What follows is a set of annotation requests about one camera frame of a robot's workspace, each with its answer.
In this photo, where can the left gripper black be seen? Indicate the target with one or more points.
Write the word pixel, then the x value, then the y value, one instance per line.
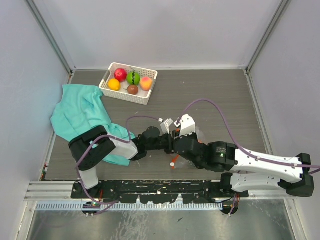
pixel 170 146

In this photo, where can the clear zip bag orange seal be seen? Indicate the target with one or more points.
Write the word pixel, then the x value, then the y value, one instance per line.
pixel 187 151

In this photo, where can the brown fake kiwi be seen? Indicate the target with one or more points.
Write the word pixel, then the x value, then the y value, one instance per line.
pixel 132 89

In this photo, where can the fake peach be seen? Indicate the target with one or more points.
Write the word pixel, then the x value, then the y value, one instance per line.
pixel 146 83

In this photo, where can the green fake fruit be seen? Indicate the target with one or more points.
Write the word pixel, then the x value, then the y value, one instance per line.
pixel 133 78

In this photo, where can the yellow fake lemon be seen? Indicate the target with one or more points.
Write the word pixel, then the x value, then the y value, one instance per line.
pixel 113 84

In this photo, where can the red fake apple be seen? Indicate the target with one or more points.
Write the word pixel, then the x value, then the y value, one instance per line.
pixel 120 74

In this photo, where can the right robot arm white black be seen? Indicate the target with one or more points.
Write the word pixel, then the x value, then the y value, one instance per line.
pixel 243 170

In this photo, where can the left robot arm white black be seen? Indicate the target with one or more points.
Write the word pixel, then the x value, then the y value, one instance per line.
pixel 91 147

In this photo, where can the white perforated plastic basket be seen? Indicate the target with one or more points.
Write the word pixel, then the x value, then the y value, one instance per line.
pixel 142 97

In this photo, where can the teal cloth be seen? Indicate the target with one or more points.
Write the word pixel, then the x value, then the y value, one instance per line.
pixel 80 110

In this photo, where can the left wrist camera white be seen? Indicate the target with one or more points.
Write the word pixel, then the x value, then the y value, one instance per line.
pixel 165 125

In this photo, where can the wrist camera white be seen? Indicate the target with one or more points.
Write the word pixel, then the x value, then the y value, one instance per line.
pixel 185 126
pixel 165 125

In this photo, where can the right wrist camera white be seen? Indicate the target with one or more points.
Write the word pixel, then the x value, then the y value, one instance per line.
pixel 185 126

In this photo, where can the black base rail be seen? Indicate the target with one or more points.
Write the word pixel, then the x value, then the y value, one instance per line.
pixel 159 191

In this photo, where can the grey slotted cable duct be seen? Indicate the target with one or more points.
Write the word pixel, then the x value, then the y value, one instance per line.
pixel 82 205

